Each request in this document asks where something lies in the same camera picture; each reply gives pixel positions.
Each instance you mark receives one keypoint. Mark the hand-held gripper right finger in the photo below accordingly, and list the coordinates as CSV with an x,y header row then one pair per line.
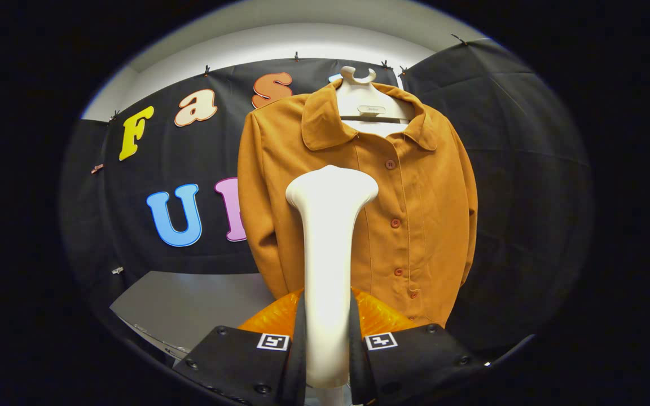
x,y
415,361

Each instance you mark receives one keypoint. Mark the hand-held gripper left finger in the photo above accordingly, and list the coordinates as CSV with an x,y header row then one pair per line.
x,y
235,361

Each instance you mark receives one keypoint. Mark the orange button shirt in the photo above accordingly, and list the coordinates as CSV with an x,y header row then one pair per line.
x,y
432,225

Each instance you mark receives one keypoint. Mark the white garment steamer head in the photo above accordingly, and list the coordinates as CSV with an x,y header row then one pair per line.
x,y
328,254

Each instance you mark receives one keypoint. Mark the white clothes hanger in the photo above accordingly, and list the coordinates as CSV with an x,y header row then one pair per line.
x,y
367,96

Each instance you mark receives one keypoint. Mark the grey cabinet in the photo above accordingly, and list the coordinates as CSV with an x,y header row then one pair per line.
x,y
189,304

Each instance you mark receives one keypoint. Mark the small white clip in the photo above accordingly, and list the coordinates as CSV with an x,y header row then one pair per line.
x,y
117,270

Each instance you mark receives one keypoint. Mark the black backdrop cloth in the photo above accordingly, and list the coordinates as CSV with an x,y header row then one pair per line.
x,y
528,169

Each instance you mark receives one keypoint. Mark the small pink clip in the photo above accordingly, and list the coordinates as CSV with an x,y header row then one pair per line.
x,y
97,168

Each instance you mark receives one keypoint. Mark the row of black clips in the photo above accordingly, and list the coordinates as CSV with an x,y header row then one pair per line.
x,y
207,70

